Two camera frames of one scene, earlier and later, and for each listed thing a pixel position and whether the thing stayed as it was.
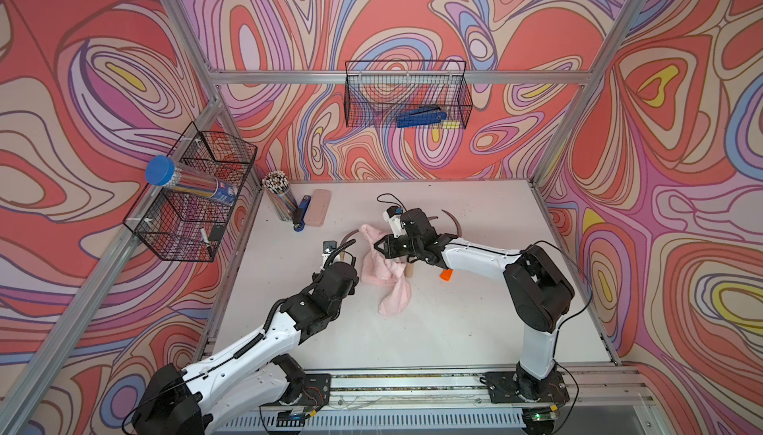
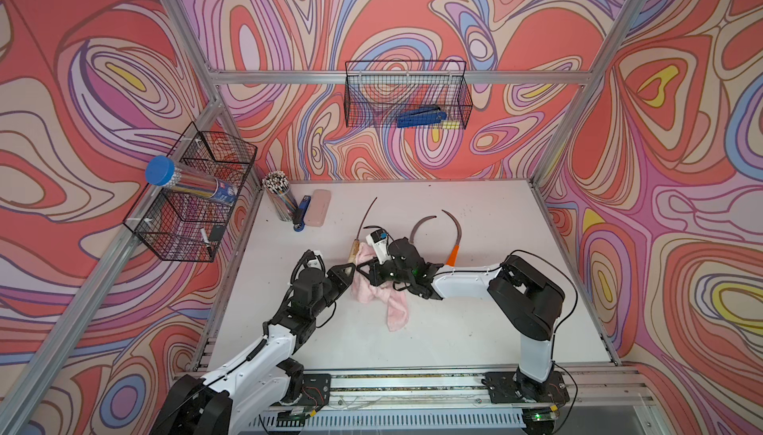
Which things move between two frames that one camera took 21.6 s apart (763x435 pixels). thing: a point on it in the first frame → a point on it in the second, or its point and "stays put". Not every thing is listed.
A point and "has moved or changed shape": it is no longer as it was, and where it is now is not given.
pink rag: x=379 y=268 has moved or changed shape
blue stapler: x=299 y=214 stays put
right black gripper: x=388 y=249 → x=373 y=270
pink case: x=318 y=209 stays put
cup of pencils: x=277 y=185 stays put
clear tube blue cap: x=162 y=171 stays put
